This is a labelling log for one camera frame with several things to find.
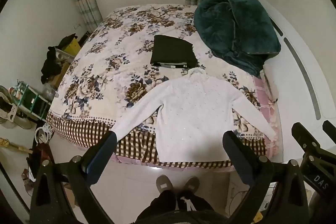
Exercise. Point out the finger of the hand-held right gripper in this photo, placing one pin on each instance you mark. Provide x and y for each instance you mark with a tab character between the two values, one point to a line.
330	128
305	136

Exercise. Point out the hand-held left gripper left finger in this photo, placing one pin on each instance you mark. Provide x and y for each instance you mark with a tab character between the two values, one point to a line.
101	158

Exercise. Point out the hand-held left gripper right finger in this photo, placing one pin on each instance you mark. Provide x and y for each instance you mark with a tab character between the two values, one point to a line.
236	158

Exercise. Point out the white knitted sweater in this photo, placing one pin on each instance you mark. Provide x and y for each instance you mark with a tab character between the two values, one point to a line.
194	113

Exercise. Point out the white bed headboard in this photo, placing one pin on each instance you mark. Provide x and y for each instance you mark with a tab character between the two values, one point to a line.
288	98

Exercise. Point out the person's right shoe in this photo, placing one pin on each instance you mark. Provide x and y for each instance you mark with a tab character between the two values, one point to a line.
191	183

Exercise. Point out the person's shoe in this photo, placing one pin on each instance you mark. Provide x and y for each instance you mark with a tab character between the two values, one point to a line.
164	183
191	183

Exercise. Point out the person's left shoe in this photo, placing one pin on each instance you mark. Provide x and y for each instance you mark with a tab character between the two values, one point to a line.
164	183

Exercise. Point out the person's black trousers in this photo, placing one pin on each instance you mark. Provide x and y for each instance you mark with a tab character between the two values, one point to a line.
162	208

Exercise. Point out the wooden stick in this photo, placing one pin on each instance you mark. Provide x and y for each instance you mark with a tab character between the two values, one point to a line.
15	146

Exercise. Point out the green storage rack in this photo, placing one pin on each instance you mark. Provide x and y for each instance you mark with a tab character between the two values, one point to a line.
34	100

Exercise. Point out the floral bed blanket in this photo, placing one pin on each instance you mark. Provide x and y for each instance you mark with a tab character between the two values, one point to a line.
110	61

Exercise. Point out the white floor fan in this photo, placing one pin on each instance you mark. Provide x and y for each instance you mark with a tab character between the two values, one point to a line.
8	108

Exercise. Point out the yellow box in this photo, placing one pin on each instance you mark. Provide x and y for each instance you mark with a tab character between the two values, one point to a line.
72	45

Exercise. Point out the black folded garment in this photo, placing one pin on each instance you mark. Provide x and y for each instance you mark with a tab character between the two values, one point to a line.
173	50

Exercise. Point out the dark green plush blanket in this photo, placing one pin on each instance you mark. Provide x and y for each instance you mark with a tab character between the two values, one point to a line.
231	29

